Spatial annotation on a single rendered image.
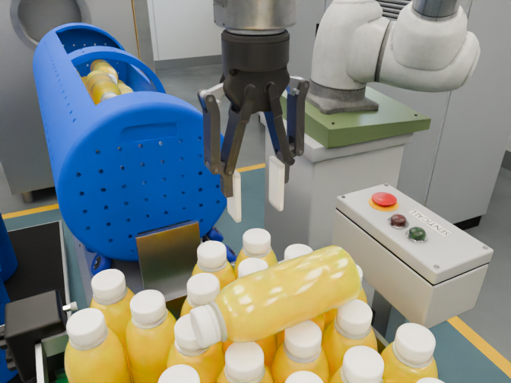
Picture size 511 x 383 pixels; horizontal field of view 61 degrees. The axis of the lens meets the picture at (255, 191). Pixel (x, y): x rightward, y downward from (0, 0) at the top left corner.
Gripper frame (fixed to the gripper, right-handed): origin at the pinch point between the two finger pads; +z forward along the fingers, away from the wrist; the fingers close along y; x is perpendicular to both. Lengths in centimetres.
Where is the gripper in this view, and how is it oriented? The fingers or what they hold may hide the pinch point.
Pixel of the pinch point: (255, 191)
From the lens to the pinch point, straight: 56.7
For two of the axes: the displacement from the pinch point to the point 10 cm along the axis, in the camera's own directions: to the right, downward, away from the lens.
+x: 4.5, 4.4, -7.8
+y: -9.0, 2.2, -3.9
